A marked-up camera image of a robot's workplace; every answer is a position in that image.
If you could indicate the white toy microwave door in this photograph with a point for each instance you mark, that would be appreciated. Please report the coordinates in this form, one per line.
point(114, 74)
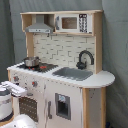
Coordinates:
point(74, 23)

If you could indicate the white toy oven door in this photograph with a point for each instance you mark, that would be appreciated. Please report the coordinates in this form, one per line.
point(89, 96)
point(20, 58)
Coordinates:
point(31, 105)

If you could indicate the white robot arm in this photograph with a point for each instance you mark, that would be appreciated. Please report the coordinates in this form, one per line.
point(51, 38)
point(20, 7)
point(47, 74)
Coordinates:
point(7, 90)

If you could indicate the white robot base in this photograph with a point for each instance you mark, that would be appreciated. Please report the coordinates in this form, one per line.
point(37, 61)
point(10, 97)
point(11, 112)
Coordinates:
point(21, 121)

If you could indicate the wooden toy kitchen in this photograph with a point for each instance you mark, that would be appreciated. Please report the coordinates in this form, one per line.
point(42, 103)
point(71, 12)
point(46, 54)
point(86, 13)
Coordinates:
point(62, 49)

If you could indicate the grey toy sink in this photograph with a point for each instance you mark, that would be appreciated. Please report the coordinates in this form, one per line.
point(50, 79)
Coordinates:
point(72, 73)

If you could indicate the black toy faucet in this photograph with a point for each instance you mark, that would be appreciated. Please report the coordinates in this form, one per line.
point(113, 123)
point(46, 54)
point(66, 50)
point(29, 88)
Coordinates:
point(80, 64)

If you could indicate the black toy stovetop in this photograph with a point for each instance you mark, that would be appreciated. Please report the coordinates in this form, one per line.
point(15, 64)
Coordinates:
point(41, 67)

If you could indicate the silver toy pot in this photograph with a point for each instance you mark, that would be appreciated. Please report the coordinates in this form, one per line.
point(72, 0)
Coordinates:
point(31, 61)

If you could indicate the right red stove knob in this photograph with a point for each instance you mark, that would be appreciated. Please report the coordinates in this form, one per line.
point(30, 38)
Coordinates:
point(34, 83)

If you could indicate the grey ice dispenser panel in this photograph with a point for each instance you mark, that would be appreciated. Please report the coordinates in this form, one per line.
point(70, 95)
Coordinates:
point(63, 107)

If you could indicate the white cupboard door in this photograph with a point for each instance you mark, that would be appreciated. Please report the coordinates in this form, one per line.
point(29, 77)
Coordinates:
point(74, 93)

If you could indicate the grey range hood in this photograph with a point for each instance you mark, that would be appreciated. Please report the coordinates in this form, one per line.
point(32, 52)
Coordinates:
point(39, 25)

